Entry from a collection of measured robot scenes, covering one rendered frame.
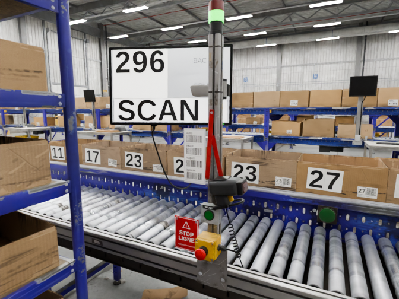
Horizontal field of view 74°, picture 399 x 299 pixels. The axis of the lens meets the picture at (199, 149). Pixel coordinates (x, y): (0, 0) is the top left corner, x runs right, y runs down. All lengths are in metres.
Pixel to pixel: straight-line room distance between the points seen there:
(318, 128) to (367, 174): 4.29
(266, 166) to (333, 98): 4.57
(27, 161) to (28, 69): 0.19
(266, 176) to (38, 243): 1.12
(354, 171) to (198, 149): 0.81
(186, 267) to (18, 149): 0.73
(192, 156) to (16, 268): 0.57
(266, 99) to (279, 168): 4.68
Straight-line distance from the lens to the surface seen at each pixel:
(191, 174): 0.96
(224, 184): 0.84
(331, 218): 1.43
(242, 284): 1.04
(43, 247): 0.72
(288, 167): 1.46
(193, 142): 0.93
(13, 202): 0.63
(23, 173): 0.67
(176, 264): 1.14
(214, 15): 0.94
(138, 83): 1.09
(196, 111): 1.02
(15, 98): 0.62
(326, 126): 5.69
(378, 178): 1.47
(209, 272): 1.07
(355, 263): 1.21
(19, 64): 0.67
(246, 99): 6.21
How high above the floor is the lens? 1.30
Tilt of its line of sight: 8 degrees down
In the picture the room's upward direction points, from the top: straight up
